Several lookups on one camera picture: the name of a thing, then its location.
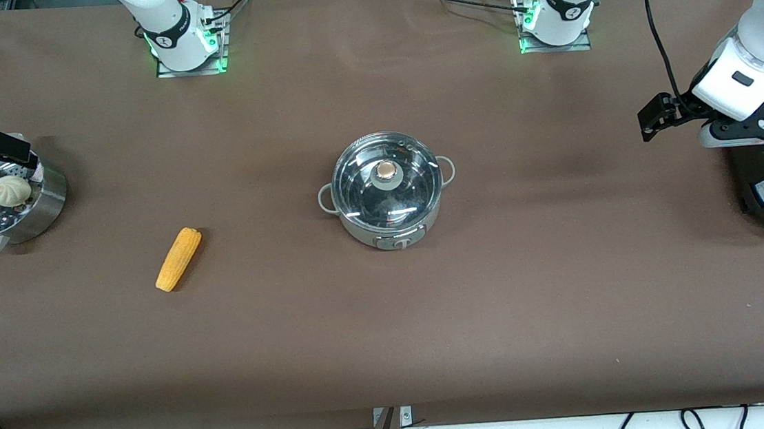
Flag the yellow corn cob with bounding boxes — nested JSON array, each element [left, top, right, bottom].
[[150, 225, 207, 293]]

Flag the round glass pot lid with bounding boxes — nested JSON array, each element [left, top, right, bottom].
[[328, 127, 447, 234]]

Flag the steel steamer pot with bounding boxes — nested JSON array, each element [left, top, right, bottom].
[[0, 128, 74, 255]]

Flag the steel electric cooking pot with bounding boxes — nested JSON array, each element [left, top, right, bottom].
[[312, 125, 462, 258]]

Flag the white steamed bun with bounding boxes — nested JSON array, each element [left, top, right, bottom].
[[0, 174, 33, 209]]

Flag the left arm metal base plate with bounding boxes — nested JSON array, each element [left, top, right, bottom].
[[514, 0, 594, 56]]

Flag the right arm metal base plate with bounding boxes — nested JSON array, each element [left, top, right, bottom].
[[150, 10, 234, 80]]

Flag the black right arm base cable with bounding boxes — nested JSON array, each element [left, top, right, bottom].
[[200, 0, 259, 28]]

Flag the silver metal table bracket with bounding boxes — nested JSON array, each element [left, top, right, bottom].
[[371, 404, 415, 429]]

